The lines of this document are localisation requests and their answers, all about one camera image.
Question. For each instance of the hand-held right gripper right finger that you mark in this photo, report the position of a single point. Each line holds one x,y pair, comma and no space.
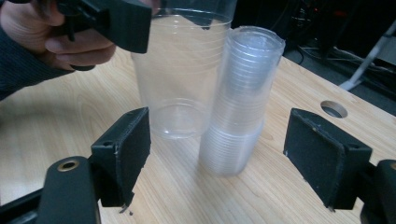
323,155

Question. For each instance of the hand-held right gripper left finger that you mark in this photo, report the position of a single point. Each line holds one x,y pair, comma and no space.
124,155

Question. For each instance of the single clear plastic cup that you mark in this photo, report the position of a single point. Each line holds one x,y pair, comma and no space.
177,77

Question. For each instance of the stack of clear plastic cups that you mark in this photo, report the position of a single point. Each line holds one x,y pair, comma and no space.
243,102

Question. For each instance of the white metal stand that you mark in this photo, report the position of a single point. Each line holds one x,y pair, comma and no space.
369,56

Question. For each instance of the dark computer tower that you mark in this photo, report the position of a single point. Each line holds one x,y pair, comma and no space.
323,18

